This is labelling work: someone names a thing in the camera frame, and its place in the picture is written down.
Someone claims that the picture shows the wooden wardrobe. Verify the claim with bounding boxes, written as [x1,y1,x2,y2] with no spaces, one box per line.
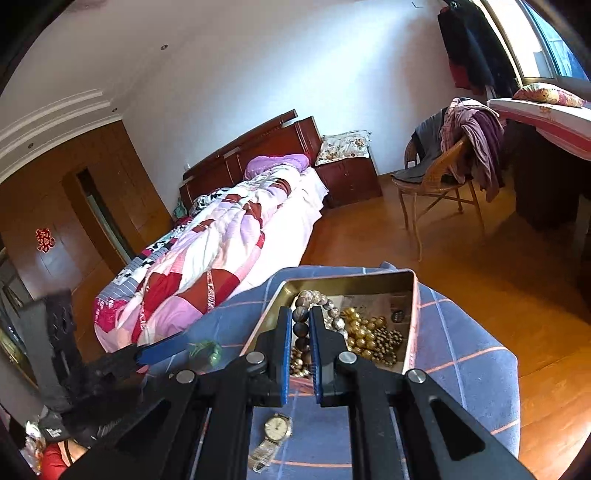
[1,122,172,335]

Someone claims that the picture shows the bed with patchwork quilt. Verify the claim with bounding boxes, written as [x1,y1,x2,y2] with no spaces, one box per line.
[93,164,328,353]

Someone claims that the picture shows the gold pearl necklace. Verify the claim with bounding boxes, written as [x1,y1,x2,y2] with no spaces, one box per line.
[339,306,389,362]

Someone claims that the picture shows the dark gold bead strand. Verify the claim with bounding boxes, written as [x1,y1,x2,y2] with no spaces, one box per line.
[372,326,404,367]

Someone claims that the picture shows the grey bead bracelet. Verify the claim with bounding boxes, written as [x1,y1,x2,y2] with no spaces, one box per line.
[290,289,348,354]

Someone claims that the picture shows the paper in tin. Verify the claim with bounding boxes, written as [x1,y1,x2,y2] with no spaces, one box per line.
[329,293,413,335]

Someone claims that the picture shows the wicker chair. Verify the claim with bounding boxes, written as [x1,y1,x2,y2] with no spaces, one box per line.
[391,136,486,262]

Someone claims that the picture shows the hanging dark coats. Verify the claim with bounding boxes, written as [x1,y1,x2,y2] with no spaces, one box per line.
[438,1,519,98]

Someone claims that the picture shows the clothes draped on chair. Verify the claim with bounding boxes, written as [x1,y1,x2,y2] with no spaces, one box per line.
[392,97,504,202]

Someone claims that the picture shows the desk with red-striped cloth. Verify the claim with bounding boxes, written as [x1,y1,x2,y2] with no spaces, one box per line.
[488,98,590,230]

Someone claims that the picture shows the dark wood nightstand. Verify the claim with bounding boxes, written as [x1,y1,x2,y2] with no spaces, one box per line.
[315,157,383,209]

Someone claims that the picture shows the dark wood headboard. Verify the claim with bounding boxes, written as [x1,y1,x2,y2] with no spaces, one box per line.
[179,109,322,209]

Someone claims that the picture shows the window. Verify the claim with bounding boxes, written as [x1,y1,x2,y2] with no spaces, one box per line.
[483,0,589,82]

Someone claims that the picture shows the green jade bracelet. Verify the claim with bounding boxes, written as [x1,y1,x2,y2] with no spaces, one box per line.
[187,339,223,370]

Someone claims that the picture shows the silver wristwatch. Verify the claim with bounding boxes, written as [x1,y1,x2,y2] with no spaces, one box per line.
[247,413,293,473]

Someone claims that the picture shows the pink floral tin box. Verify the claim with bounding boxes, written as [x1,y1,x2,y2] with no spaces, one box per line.
[240,269,420,373]

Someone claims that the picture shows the floral cushion on nightstand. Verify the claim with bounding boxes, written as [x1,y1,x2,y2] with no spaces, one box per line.
[315,129,370,166]

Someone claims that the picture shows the purple pillow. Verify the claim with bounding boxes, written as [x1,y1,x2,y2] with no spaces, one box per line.
[243,153,310,180]

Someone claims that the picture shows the floral pillow on desk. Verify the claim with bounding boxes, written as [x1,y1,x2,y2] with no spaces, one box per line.
[512,82,587,108]

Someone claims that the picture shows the red paper decoration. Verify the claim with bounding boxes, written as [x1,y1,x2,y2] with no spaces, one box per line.
[35,228,56,254]

